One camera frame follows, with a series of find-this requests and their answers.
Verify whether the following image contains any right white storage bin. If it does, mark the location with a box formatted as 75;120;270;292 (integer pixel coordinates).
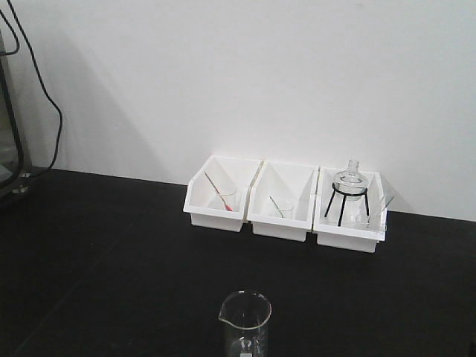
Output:
312;167;387;253

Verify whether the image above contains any small beaker in left bin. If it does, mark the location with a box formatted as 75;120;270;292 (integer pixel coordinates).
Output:
219;191;237;212

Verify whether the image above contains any white storage bin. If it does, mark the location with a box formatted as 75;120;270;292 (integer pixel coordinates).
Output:
183;155;263;232
312;167;387;253
247;161;319;242

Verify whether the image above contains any middle white storage bin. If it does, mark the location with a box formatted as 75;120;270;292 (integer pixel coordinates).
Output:
247;161;319;242

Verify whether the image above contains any left white storage bin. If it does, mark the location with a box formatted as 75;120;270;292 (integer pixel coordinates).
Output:
183;155;263;232

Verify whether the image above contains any glass door cabinet appliance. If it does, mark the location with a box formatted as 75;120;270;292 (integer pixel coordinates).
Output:
0;28;34;196

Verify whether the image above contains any black power cable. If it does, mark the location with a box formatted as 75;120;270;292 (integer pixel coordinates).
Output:
0;0;63;170

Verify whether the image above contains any large clear spouted beaker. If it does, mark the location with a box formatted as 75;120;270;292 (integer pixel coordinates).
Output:
218;290;272;356

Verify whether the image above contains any small glassware in right bin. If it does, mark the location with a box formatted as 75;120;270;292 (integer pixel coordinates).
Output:
341;213;371;229

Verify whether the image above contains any glass alcohol burner flask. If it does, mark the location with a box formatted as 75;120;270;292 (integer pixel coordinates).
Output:
333;159;368;201

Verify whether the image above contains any small beaker in middle bin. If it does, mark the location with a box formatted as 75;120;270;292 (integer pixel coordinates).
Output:
277;200;294;219

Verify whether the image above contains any black wire tripod stand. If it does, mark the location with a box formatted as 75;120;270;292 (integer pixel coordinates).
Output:
324;182;370;227

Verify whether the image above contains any small beaker in bin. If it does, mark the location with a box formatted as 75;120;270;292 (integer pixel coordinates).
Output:
219;191;237;212
277;200;294;219

